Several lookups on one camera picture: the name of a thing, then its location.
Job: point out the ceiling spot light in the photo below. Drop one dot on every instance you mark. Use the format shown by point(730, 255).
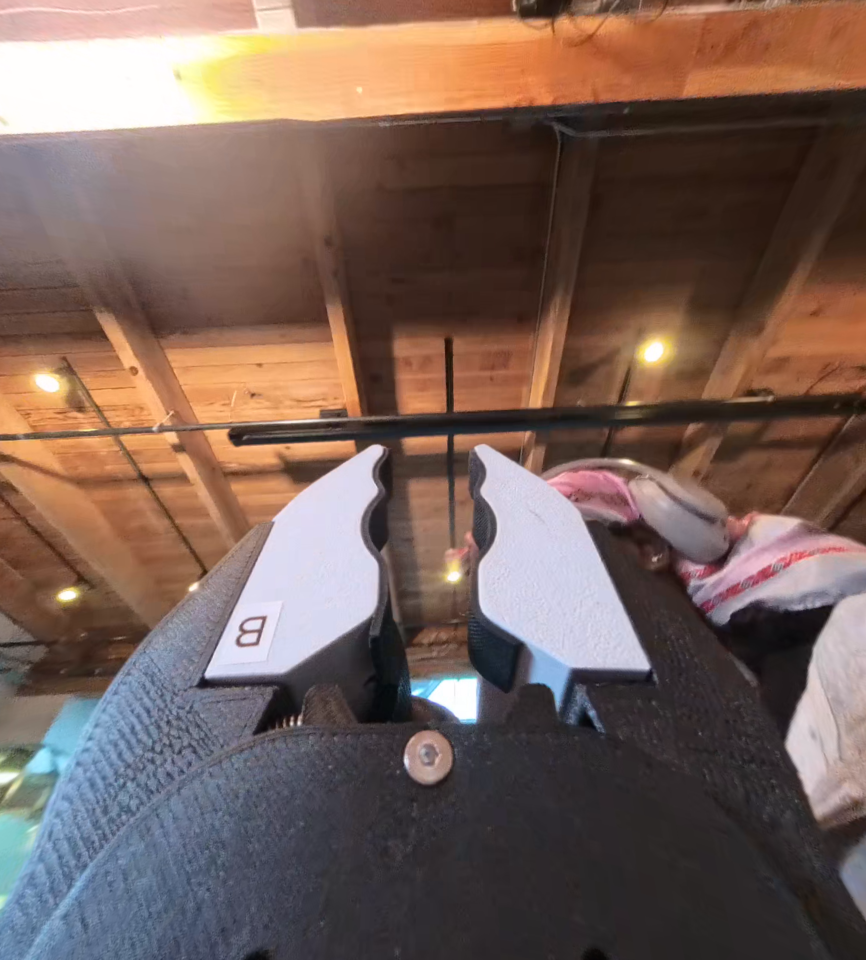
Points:
point(68, 594)
point(652, 350)
point(48, 382)
point(453, 575)

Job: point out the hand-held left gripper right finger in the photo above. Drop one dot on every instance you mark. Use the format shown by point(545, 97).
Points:
point(553, 585)

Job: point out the grey headphones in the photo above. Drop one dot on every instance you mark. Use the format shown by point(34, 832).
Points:
point(680, 517)

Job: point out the black ceiling rail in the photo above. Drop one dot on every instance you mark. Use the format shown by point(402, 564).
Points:
point(553, 415)

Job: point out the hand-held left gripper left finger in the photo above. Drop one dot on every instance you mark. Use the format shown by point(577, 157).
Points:
point(313, 585)

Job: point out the pink patterned scarf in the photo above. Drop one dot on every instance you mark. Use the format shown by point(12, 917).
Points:
point(777, 562)

